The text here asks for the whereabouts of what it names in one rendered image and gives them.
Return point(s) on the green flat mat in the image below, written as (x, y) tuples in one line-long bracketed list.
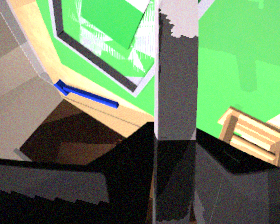
[(239, 59)]

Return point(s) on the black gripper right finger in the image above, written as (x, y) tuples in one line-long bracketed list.
[(232, 187)]

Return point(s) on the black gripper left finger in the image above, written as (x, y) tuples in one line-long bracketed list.
[(112, 189)]

